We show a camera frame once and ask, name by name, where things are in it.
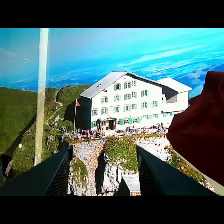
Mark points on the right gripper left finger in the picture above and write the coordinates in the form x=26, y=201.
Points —
x=43, y=178

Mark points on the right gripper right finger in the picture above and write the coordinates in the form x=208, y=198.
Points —
x=163, y=180

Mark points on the red garment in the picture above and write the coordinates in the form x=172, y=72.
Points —
x=201, y=133

